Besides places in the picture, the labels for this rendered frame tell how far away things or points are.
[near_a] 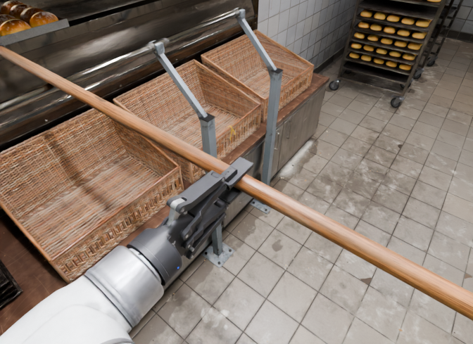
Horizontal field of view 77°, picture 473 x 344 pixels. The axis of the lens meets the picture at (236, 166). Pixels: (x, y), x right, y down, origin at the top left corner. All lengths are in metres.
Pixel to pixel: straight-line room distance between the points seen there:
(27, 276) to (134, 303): 0.95
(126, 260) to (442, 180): 2.45
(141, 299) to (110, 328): 0.05
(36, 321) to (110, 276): 0.08
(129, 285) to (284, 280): 1.42
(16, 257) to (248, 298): 1.05
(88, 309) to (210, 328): 1.30
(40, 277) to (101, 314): 0.93
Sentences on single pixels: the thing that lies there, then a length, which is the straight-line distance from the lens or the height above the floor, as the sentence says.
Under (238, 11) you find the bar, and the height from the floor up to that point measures 1.17.
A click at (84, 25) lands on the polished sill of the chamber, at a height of 1.17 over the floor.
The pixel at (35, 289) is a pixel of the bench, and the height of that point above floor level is 0.58.
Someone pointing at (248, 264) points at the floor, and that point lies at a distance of 1.78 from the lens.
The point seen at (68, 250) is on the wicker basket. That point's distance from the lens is 1.12.
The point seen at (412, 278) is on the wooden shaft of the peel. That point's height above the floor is 1.20.
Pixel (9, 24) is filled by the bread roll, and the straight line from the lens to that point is 1.34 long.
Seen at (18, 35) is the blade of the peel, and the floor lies 1.20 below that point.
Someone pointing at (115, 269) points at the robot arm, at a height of 1.24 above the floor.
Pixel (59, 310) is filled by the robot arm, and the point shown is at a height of 1.25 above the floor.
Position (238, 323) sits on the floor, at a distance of 1.65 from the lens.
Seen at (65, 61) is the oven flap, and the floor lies 1.06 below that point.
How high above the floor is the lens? 1.57
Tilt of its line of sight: 44 degrees down
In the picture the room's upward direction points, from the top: straight up
